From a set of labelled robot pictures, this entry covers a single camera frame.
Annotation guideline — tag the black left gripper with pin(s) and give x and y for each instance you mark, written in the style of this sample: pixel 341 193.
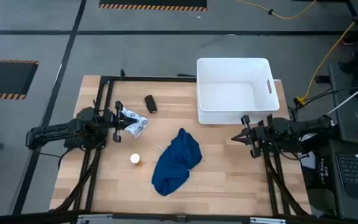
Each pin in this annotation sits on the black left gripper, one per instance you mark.
pixel 117 119

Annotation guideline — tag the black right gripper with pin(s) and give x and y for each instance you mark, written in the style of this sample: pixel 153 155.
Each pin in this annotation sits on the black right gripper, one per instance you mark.
pixel 258 137

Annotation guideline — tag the white pouch with dark print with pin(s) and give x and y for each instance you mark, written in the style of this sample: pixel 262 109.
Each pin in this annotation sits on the white pouch with dark print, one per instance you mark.
pixel 140 124

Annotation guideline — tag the black bandage roll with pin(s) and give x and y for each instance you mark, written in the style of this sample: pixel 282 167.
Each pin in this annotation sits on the black bandage roll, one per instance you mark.
pixel 150 104

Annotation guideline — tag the orange pill bottle white cap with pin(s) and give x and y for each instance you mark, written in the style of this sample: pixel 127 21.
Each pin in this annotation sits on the orange pill bottle white cap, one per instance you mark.
pixel 135 158

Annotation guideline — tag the blue cloth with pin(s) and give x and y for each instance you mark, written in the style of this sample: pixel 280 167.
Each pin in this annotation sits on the blue cloth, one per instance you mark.
pixel 176 161

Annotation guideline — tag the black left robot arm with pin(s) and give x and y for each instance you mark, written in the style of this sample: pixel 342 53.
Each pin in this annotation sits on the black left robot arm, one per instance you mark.
pixel 57 129

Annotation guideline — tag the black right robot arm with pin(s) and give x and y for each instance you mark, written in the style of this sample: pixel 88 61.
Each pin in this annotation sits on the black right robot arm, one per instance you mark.
pixel 306 126

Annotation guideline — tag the white perforated plastic bin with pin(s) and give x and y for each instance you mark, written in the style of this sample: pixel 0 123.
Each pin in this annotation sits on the white perforated plastic bin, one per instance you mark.
pixel 228 96

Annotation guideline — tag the white cotton swab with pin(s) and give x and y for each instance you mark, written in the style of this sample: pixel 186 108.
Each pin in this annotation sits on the white cotton swab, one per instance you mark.
pixel 160 147

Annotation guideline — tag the black tote bag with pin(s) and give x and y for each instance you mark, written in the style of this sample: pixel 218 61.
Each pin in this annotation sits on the black tote bag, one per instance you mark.
pixel 322 168

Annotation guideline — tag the black side desk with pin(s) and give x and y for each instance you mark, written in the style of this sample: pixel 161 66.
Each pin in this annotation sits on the black side desk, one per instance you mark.
pixel 346 124

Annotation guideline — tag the white rod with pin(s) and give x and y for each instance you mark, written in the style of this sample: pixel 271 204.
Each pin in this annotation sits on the white rod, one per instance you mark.
pixel 353 96

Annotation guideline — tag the narrow hazard-striped floor mat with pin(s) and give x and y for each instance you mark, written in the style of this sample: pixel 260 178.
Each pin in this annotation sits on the narrow hazard-striped floor mat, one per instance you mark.
pixel 151 2

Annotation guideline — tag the black crossbar with silver brackets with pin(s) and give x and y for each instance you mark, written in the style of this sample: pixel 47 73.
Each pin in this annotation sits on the black crossbar with silver brackets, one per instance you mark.
pixel 42 217

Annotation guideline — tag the wide hazard-striped floor mat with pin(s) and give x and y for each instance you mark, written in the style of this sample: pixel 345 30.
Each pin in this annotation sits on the wide hazard-striped floor mat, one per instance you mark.
pixel 5 77

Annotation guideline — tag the black aluminium table frame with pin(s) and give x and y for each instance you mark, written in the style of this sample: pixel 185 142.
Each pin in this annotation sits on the black aluminium table frame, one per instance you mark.
pixel 151 78

